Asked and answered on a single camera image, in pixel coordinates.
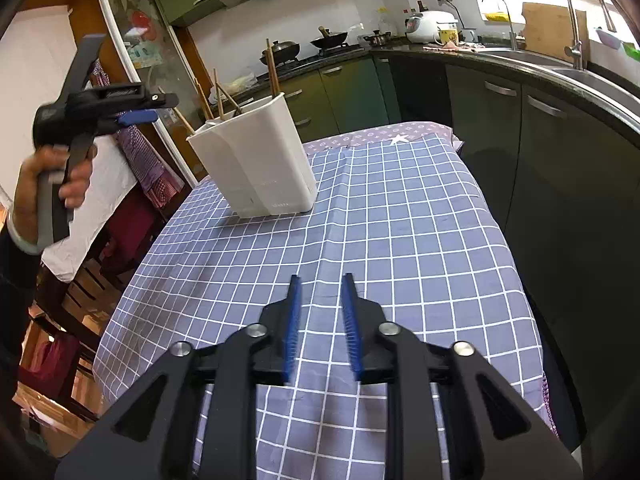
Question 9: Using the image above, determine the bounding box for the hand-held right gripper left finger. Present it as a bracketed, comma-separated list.
[55, 274, 303, 480]

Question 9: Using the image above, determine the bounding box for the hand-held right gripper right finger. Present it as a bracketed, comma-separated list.
[341, 272, 583, 480]

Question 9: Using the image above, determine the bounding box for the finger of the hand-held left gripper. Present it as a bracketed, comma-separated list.
[92, 109, 159, 137]
[107, 91, 180, 111]

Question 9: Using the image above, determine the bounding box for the white plastic utensil holder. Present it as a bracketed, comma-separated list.
[186, 92, 318, 219]

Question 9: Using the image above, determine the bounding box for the pile of brown wooden chopsticks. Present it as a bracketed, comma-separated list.
[175, 38, 281, 136]

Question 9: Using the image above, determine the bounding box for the person's left forearm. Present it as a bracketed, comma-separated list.
[0, 230, 45, 411]

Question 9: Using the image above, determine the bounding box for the person's left hand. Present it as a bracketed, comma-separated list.
[11, 145, 94, 248]

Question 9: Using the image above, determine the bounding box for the purple plaid cloth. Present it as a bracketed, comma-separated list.
[90, 60, 185, 209]

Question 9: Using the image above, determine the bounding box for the glass door with stickers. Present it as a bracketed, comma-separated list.
[92, 0, 207, 187]

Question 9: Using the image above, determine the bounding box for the clear plastic bag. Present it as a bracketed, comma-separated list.
[226, 73, 259, 94]

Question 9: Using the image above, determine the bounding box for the white sheet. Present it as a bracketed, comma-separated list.
[0, 7, 139, 283]

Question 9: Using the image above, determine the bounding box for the blue checkered tablecloth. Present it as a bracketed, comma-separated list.
[94, 135, 546, 480]

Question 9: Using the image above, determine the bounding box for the dark red cloth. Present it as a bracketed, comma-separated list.
[100, 187, 163, 286]

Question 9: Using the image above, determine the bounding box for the black wok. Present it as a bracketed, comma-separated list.
[309, 26, 350, 52]

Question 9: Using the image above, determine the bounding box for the dark wooden chair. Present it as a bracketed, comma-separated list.
[17, 255, 124, 423]

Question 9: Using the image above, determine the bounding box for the gas stove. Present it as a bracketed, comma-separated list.
[300, 44, 372, 62]

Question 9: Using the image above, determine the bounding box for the pink patterned cloth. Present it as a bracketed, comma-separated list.
[302, 120, 463, 154]

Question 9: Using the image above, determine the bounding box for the white rice cooker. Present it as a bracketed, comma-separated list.
[404, 10, 459, 45]

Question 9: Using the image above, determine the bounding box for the dark kitchen countertop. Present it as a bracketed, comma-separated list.
[225, 40, 640, 133]

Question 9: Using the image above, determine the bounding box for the thin curved faucet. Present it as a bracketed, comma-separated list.
[481, 0, 519, 52]

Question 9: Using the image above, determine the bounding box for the steel kitchen sink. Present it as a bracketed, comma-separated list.
[552, 62, 640, 107]

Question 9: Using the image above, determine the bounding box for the wooden cutting board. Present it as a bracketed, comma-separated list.
[521, 2, 591, 54]

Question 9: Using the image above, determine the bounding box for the tall chrome faucet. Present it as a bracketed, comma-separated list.
[561, 0, 619, 71]

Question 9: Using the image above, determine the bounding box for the pale bangle bracelet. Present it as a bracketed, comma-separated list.
[8, 221, 42, 257]

